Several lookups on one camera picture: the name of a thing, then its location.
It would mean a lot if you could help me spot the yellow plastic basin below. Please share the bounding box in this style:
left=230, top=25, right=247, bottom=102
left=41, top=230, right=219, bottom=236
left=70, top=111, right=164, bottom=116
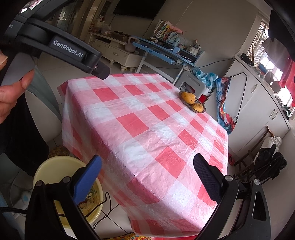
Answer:
left=33, top=156, right=104, bottom=228

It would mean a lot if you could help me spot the cream television cabinet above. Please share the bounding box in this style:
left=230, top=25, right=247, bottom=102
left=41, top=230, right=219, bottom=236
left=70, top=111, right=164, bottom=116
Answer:
left=88, top=31, right=141, bottom=72

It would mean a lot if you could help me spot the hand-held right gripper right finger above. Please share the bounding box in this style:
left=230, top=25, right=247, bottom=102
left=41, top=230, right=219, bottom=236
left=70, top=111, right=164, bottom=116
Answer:
left=193, top=153, right=271, bottom=240

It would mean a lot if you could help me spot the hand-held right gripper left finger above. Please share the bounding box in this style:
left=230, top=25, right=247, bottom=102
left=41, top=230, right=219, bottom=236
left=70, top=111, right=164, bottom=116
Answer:
left=24, top=155, right=103, bottom=240

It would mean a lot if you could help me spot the blue study desk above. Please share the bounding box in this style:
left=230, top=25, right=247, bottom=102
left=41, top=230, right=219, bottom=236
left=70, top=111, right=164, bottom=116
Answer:
left=132, top=38, right=206, bottom=72

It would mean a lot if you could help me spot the person's black clothing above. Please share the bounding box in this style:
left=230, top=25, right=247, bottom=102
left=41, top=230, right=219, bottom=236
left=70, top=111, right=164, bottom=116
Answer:
left=0, top=69, right=50, bottom=176

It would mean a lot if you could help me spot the pink plush toy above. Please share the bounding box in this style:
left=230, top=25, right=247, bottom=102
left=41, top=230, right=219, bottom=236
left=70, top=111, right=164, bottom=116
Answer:
left=168, top=24, right=186, bottom=35

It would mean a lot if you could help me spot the large yellow mango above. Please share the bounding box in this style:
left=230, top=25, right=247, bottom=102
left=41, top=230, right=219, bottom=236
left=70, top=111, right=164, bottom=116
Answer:
left=181, top=92, right=196, bottom=104

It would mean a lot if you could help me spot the pink kettlebell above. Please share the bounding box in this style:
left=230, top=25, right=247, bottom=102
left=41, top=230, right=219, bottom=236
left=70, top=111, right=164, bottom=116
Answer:
left=125, top=36, right=140, bottom=53

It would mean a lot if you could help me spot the red hanging clothing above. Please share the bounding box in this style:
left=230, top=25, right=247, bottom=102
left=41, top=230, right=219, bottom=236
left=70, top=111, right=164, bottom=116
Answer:
left=278, top=54, right=295, bottom=89

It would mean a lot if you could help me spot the colourful drawstring bag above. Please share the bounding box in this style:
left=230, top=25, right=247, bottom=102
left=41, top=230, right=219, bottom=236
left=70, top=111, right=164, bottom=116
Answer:
left=215, top=73, right=248, bottom=135

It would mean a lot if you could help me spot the white storage cabinet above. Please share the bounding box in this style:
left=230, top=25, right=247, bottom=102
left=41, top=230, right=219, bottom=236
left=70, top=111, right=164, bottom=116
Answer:
left=217, top=56, right=292, bottom=162

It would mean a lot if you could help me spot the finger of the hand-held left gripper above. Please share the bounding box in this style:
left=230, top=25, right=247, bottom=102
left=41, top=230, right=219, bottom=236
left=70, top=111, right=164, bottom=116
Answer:
left=91, top=61, right=110, bottom=80

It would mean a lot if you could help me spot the black wall television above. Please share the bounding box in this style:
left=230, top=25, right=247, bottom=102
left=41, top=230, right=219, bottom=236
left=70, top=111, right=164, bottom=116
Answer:
left=113, top=0, right=166, bottom=20

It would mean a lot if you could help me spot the wooden folding chair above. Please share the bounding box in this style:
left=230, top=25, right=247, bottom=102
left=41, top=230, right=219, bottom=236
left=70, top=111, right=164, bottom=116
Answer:
left=233, top=126, right=287, bottom=183

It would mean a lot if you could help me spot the blue plastic bag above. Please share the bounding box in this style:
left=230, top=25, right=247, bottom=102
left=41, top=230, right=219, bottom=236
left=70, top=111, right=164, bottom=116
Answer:
left=192, top=67, right=218, bottom=89

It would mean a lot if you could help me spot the black cable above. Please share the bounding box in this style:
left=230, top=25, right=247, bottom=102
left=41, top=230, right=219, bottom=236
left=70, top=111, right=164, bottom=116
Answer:
left=86, top=191, right=118, bottom=226

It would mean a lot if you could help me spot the yellow crochet cushion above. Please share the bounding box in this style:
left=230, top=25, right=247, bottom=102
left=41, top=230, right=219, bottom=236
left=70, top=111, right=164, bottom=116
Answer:
left=47, top=145, right=71, bottom=158

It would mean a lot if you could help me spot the white stuffed bag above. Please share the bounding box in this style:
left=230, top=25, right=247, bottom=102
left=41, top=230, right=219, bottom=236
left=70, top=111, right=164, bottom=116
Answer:
left=260, top=136, right=283, bottom=153

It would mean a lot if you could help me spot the row of books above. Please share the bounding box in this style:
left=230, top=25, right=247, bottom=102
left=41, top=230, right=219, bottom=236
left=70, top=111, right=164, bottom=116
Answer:
left=153, top=20, right=176, bottom=40

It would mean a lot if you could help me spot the white plastic storage trolley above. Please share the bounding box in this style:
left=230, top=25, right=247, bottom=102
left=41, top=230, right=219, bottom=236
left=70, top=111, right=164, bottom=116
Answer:
left=176, top=73, right=214, bottom=102

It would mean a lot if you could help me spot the red white checkered tablecloth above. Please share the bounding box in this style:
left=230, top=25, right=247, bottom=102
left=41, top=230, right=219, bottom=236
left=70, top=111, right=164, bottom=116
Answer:
left=57, top=73, right=229, bottom=237

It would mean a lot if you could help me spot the woven fruit basket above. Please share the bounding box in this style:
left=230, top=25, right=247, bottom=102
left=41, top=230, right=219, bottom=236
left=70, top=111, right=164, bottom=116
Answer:
left=178, top=91, right=206, bottom=113

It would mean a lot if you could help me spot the person's left hand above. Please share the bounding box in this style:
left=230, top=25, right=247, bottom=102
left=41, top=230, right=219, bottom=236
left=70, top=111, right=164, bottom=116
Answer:
left=0, top=49, right=35, bottom=124

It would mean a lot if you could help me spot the white pen holder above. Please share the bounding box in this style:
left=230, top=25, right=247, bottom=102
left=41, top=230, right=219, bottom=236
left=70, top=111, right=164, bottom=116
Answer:
left=188, top=40, right=201, bottom=56

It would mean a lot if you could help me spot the grey green plastic chair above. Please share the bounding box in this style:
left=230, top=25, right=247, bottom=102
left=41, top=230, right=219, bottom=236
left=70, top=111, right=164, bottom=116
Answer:
left=24, top=69, right=63, bottom=142

